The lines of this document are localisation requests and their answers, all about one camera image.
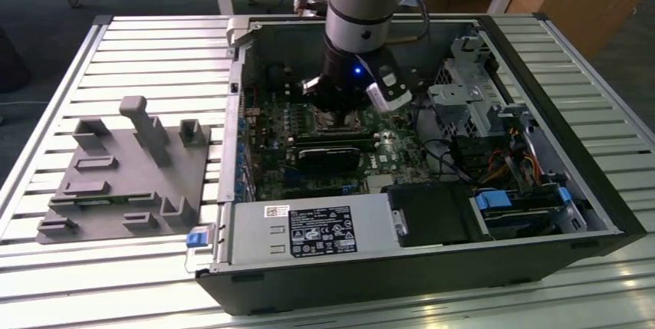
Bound metal socket cover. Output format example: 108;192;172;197
315;112;368;133

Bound CPU socket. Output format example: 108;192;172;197
310;108;371;135

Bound green motherboard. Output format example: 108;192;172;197
240;81;441;203

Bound black graphics card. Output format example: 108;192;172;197
292;143;363;172

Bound silver metal drive cage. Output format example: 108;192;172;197
427;35;541;140

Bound silver chipset heatsink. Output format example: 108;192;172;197
365;175;397;192

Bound black plastic shroud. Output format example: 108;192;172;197
383;183;492;248

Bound grey power supply unit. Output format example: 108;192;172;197
224;195;405;267

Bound hard disk in blue carrier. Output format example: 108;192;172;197
469;186;559;238

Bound grey parts rack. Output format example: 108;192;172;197
34;94;213;245

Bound blue case release latch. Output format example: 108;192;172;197
186;231;213;248

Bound black grey PC case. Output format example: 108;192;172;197
193;12;649;317

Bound green RAM stick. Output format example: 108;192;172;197
74;198;132;206

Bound small silver wrist camera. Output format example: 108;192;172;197
300;77;323;97

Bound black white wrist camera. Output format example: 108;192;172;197
365;54;415;112

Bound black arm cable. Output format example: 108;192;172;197
383;0;433;46

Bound yellow red power wires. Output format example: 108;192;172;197
480;123;547;186

